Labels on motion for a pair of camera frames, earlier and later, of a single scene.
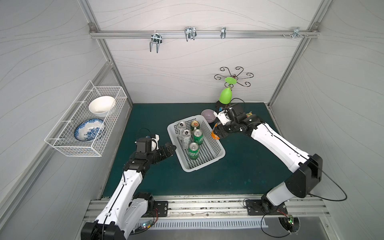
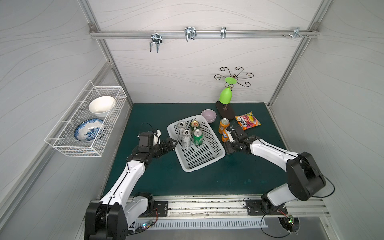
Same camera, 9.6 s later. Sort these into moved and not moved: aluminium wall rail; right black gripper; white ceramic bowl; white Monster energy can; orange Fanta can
Moved: right black gripper; orange Fanta can
Not moved: white Monster energy can; aluminium wall rail; white ceramic bowl
